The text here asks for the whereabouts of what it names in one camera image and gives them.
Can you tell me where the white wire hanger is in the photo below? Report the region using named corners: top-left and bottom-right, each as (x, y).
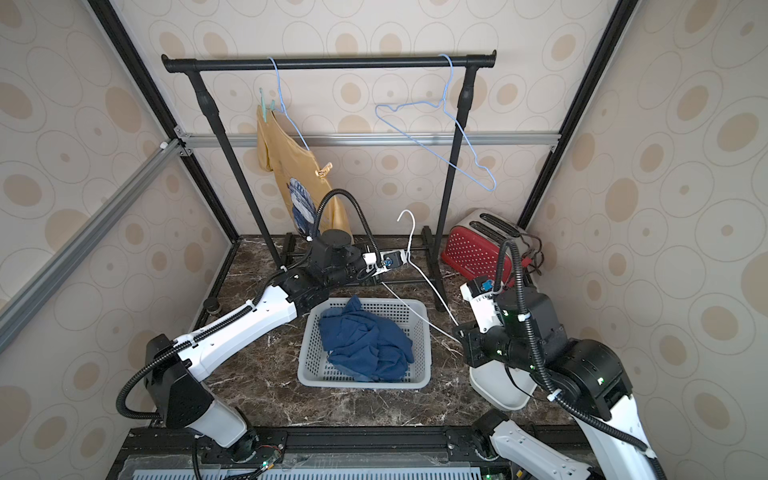
top-left (381, 209), bottom-right (460, 343)

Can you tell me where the navy blue t-shirt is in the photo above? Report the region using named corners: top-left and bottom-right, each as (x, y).
top-left (317, 296), bottom-right (415, 382)

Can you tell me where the light blue plastic hanger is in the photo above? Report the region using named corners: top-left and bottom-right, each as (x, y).
top-left (374, 53), bottom-right (499, 193)

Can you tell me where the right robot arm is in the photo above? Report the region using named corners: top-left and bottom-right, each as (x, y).
top-left (455, 277), bottom-right (666, 479)

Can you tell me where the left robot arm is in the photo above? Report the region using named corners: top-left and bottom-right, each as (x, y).
top-left (139, 229), bottom-right (391, 448)

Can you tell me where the white plastic bin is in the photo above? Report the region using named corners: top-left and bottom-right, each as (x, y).
top-left (469, 360), bottom-right (537, 412)

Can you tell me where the white plastic basket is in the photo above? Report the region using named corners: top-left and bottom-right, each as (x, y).
top-left (297, 297), bottom-right (432, 390)

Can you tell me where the red polka dot toaster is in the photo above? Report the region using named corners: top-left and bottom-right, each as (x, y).
top-left (440, 209), bottom-right (542, 280)

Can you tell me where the yellow plastic clothespin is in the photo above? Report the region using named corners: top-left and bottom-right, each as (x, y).
top-left (315, 162), bottom-right (333, 179)

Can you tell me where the mustard yellow t-shirt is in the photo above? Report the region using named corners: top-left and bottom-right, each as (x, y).
top-left (257, 107), bottom-right (332, 237)

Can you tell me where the teal plastic clothespin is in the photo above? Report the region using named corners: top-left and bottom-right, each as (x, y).
top-left (259, 88), bottom-right (276, 123)

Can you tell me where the black clothes rack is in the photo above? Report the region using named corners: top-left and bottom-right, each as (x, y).
top-left (160, 50), bottom-right (498, 313)

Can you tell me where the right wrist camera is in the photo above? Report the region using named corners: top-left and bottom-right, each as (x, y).
top-left (460, 276), bottom-right (502, 333)

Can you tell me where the black toaster power cable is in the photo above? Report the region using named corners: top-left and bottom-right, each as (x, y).
top-left (509, 230), bottom-right (546, 274)

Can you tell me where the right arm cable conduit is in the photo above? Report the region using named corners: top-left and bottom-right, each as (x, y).
top-left (493, 239), bottom-right (668, 480)

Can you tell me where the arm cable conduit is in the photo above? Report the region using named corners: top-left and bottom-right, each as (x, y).
top-left (493, 239), bottom-right (668, 480)
top-left (115, 188), bottom-right (385, 421)

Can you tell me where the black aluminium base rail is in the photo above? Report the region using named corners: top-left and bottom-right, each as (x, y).
top-left (104, 413), bottom-right (601, 480)

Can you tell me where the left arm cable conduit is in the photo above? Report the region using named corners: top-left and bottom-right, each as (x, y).
top-left (115, 188), bottom-right (385, 421)

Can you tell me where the pale blue wire hanger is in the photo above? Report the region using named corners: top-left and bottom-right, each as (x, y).
top-left (267, 57), bottom-right (312, 152)

